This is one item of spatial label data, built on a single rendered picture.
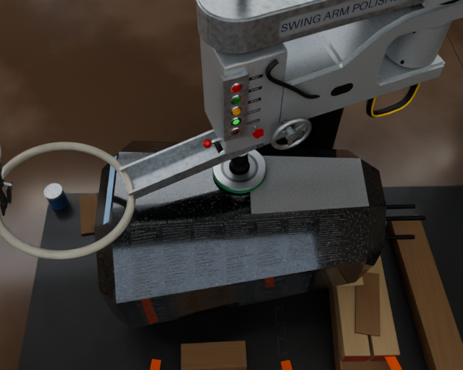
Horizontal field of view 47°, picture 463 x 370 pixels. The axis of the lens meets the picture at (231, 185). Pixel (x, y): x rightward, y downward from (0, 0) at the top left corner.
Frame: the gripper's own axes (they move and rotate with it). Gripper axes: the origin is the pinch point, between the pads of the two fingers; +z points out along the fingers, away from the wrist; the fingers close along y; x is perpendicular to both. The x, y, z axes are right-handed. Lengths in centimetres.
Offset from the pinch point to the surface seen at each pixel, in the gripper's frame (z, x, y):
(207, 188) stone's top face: 0, 11, 77
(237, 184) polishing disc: -5, 9, 87
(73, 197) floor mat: 92, 68, 20
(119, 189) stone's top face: 7.4, 14.1, 42.5
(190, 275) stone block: 20, -17, 71
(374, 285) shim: 41, -14, 161
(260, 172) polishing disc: -8, 13, 97
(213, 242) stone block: 9, -9, 79
